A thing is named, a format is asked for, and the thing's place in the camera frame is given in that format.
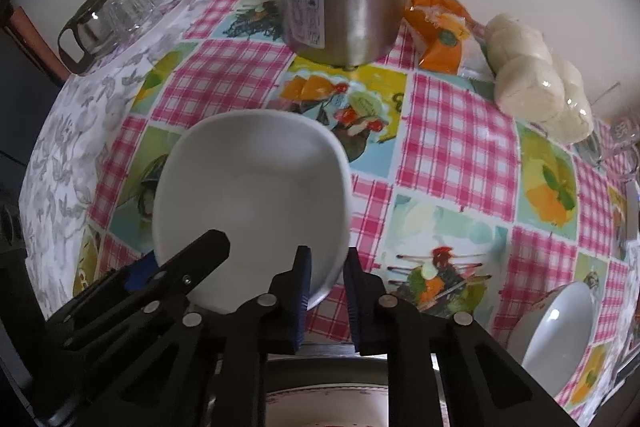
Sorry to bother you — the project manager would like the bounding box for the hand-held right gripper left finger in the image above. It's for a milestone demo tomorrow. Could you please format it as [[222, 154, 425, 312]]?
[[70, 246, 314, 427]]

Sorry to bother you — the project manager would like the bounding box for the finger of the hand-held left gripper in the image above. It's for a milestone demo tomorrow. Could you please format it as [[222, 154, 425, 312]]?
[[62, 229, 232, 349], [47, 251, 162, 324]]

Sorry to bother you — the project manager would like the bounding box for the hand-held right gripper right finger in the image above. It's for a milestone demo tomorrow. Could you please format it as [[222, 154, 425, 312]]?
[[344, 247, 572, 427]]

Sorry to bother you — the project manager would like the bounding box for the stainless steel plate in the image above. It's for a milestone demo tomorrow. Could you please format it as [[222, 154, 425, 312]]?
[[210, 341, 452, 427]]

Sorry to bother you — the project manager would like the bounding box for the large white square bowl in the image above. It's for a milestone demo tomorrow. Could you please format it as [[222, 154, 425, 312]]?
[[151, 109, 351, 316]]

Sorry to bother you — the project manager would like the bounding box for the grey floral cloth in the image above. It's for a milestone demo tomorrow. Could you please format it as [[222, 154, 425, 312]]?
[[18, 0, 237, 324]]

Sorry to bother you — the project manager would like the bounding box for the pink checked fruit tablecloth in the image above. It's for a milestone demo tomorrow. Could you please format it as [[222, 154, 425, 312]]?
[[72, 0, 640, 424]]

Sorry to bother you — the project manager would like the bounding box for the small white bowl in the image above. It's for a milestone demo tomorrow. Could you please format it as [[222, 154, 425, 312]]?
[[507, 281, 599, 401]]

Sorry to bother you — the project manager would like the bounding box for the glass coffee pot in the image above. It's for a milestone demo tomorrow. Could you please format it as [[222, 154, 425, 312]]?
[[57, 0, 132, 76]]

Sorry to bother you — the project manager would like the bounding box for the red chair back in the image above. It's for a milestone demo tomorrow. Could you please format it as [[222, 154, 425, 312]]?
[[4, 4, 67, 84]]

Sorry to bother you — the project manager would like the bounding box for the bag of white buns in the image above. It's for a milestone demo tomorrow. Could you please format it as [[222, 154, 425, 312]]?
[[485, 12, 596, 144]]

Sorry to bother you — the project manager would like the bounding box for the orange snack packet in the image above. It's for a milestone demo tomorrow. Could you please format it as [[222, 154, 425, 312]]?
[[404, 0, 482, 76]]

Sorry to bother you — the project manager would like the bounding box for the clear glass mug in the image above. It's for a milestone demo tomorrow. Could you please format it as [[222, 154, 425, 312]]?
[[574, 81, 640, 178]]

